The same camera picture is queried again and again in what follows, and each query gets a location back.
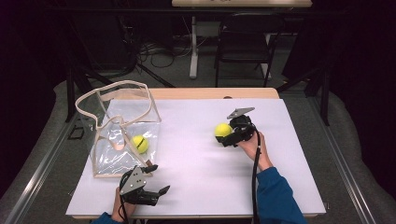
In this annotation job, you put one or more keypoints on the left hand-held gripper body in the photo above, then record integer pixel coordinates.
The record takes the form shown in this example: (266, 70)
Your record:
(135, 183)

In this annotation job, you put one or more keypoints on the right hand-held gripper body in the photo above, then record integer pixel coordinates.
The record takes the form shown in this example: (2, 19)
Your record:
(244, 129)

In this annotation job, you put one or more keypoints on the plain yellow tennis ball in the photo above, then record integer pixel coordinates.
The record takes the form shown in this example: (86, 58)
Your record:
(222, 129)

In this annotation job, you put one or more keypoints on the transparent bag with beige trim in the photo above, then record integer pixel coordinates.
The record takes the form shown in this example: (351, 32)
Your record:
(124, 161)

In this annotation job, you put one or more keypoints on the yellow tennis ball black mark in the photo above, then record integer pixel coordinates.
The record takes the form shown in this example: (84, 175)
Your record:
(140, 144)

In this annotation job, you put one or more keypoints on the person's right hand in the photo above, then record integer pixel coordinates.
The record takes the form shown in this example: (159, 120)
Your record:
(250, 149)

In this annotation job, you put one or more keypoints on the person's left hand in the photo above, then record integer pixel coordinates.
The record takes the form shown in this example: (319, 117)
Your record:
(121, 211)

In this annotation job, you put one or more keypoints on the white table sheet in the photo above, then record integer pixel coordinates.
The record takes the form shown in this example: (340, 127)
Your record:
(193, 174)

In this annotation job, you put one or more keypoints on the wooden table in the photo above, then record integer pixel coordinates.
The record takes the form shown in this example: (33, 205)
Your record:
(202, 92)

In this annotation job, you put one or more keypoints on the black chair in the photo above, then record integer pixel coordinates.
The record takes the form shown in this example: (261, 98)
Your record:
(246, 46)

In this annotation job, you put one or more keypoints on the white desk leg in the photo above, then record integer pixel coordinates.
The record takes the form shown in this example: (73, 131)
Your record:
(194, 56)

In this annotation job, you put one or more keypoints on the black metal stand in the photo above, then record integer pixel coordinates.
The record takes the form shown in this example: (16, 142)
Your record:
(325, 99)
(71, 93)

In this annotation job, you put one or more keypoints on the white desk top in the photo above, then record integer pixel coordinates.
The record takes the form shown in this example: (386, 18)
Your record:
(243, 3)

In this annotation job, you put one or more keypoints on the dark curtain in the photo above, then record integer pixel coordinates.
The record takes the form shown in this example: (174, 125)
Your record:
(367, 77)
(25, 77)

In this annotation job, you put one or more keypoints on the black floor bracket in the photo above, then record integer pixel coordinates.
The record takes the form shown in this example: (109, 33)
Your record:
(71, 137)

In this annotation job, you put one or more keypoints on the metal floor rail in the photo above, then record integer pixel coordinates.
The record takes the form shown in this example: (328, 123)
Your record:
(345, 168)
(34, 180)

